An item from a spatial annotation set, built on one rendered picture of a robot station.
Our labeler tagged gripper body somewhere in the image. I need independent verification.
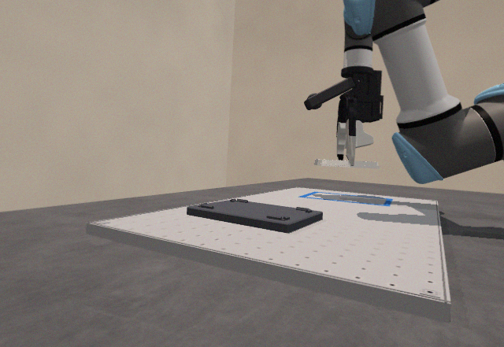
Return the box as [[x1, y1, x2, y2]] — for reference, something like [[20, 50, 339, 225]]
[[338, 66, 384, 123]]

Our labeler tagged blue tape outline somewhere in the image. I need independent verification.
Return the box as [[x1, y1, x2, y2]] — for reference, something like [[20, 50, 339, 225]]
[[299, 192, 393, 206]]

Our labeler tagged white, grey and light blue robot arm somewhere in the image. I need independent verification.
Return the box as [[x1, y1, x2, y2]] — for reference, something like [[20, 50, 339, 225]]
[[343, 0, 504, 184]]

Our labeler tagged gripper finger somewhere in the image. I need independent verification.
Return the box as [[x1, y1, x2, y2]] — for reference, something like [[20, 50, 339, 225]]
[[346, 103, 374, 166], [336, 118, 347, 161]]

